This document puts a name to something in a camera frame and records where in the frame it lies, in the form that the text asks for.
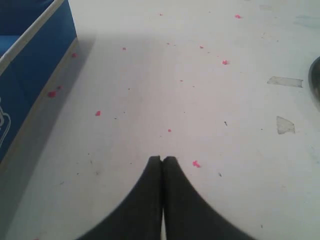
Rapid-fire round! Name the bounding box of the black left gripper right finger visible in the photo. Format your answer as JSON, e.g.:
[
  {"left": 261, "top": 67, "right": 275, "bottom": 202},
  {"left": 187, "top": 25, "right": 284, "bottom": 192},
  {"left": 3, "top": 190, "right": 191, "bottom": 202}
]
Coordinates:
[{"left": 162, "top": 156, "right": 252, "bottom": 240}]

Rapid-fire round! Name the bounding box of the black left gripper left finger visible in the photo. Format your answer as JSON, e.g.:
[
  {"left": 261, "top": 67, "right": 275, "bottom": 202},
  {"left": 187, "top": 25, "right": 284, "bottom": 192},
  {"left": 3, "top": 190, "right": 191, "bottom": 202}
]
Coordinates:
[{"left": 80, "top": 156, "right": 163, "bottom": 240}]

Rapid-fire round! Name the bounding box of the clear tape piece lower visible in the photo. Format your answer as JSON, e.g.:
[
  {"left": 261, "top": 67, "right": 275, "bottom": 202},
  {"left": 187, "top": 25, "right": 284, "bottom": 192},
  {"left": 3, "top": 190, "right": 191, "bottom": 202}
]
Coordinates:
[{"left": 276, "top": 116, "right": 296, "bottom": 135}]

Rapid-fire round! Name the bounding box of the clear tape piece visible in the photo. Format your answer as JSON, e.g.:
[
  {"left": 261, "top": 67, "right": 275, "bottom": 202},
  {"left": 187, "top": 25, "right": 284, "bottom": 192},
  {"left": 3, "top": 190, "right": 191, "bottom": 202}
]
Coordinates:
[
  {"left": 267, "top": 76, "right": 303, "bottom": 88},
  {"left": 276, "top": 116, "right": 296, "bottom": 135}
]

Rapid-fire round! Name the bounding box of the clear tape piece upper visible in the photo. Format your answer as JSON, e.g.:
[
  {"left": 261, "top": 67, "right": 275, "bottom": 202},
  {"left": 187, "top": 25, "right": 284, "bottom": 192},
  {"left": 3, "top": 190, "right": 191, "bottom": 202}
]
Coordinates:
[{"left": 267, "top": 76, "right": 303, "bottom": 88}]

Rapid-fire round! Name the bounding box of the round steel plate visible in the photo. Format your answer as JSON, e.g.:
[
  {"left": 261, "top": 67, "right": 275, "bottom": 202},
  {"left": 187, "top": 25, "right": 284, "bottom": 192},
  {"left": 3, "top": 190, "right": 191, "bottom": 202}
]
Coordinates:
[{"left": 308, "top": 57, "right": 320, "bottom": 111}]

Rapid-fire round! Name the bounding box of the blue box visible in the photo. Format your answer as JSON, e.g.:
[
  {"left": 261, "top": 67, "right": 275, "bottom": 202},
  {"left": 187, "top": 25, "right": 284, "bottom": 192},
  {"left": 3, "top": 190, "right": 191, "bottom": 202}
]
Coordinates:
[{"left": 0, "top": 0, "right": 77, "bottom": 158}]

